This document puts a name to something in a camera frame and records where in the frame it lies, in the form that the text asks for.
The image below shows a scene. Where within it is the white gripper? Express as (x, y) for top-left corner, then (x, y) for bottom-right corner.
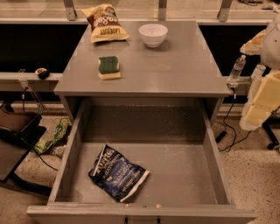
(239, 70), (280, 131)

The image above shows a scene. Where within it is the blue chip bag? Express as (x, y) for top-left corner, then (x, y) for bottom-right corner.
(88, 144), (150, 203)

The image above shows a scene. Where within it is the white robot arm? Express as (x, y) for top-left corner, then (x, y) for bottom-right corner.
(240, 14), (280, 131)

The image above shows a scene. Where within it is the grey cabinet counter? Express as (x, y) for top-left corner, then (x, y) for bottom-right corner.
(53, 20), (231, 127)

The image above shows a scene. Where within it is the open grey top drawer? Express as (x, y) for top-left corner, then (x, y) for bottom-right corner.
(27, 107), (256, 224)

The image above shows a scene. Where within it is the yellow brown chip bag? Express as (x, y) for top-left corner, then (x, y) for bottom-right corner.
(81, 3), (130, 43)

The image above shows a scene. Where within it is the green chip bag on floor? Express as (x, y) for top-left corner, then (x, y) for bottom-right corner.
(32, 117), (72, 155)

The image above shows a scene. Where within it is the yellowish liquid bottle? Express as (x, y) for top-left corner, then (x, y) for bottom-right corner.
(249, 64), (266, 82)

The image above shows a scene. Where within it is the clear water bottle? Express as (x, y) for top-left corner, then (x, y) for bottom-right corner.
(227, 54), (246, 82)

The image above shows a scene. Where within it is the white bowl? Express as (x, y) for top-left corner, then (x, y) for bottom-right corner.
(139, 24), (168, 48)

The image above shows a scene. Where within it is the green yellow sponge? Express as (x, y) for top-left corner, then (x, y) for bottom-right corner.
(98, 56), (121, 80)

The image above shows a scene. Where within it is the black yellow tape measure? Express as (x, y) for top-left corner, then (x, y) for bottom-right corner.
(35, 67), (50, 80)

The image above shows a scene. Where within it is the dark brown bin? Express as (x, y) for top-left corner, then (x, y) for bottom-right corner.
(0, 102), (46, 148)

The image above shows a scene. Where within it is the black power cable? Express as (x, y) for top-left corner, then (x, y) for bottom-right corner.
(215, 87), (252, 153)

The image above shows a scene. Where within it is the black drawer handle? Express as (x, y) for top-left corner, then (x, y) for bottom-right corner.
(122, 216), (161, 224)

